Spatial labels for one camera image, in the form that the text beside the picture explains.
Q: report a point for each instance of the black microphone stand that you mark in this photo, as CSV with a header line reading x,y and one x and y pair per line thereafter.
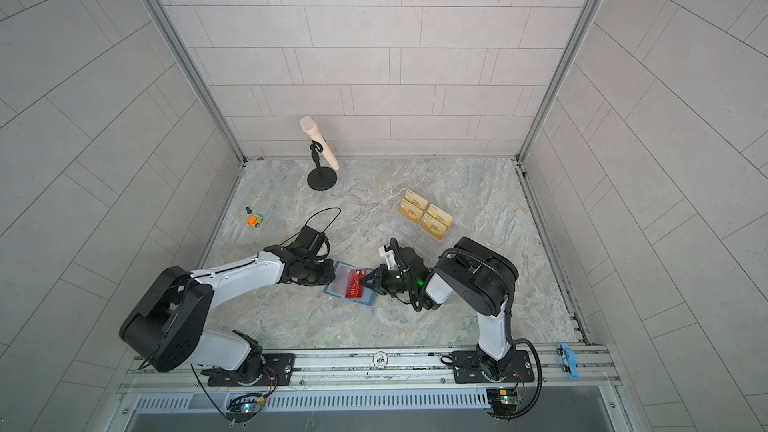
x,y
320,178

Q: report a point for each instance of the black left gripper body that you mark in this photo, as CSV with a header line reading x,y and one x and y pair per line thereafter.
x,y
317,272

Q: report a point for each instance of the aluminium mounting rail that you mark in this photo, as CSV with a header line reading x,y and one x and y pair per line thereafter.
x,y
406,369

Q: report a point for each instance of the right green circuit board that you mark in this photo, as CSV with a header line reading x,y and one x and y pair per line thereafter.
x,y
504,403

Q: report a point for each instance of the green circuit board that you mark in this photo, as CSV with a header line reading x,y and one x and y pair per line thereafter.
x,y
243,408
504,403

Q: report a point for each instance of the green orange toy truck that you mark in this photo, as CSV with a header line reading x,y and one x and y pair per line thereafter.
x,y
254,220

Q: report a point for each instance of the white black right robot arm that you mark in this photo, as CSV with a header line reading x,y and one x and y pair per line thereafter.
x,y
484,279

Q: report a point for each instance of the cream microphone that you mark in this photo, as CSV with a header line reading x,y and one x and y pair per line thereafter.
x,y
310,127

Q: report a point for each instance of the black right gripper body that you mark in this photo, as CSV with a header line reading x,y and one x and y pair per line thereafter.
x,y
396,283

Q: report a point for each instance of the clear acrylic card tray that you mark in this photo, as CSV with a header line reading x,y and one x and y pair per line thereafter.
x,y
430,218

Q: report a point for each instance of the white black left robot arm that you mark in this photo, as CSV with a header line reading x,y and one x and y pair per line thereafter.
x,y
167,327

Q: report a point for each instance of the left green circuit board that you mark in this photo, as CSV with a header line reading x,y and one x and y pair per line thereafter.
x,y
243,408

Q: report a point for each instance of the blue clip on rail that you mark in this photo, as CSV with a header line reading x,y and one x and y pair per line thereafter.
x,y
569,361

